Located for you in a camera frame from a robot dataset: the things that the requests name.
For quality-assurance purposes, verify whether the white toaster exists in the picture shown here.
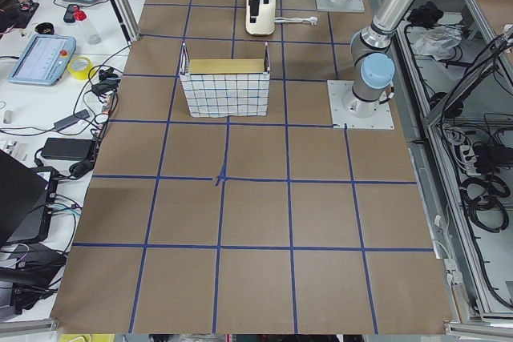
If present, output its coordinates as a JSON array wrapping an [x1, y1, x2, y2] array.
[[245, 0, 276, 36]]

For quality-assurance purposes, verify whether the grid pattern storage basket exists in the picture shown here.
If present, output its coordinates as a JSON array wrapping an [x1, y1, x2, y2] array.
[[180, 43, 271, 119]]

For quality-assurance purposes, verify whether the clear bottle red cap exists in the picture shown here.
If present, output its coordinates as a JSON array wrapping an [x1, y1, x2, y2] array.
[[74, 6, 102, 45]]

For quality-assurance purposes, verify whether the yellow tape roll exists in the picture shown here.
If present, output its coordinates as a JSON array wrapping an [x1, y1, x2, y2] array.
[[67, 56, 95, 80]]

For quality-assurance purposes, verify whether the crumpled white cloth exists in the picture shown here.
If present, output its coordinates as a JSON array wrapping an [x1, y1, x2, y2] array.
[[412, 26, 463, 61]]

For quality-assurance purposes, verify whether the blue teach pendant near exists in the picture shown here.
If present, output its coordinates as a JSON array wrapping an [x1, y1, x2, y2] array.
[[8, 34, 76, 87]]

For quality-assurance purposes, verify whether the black power adapter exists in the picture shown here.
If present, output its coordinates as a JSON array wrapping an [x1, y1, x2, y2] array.
[[41, 138, 95, 161]]

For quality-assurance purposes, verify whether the black laptop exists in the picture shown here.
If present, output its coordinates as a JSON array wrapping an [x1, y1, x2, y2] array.
[[1, 151, 58, 246]]

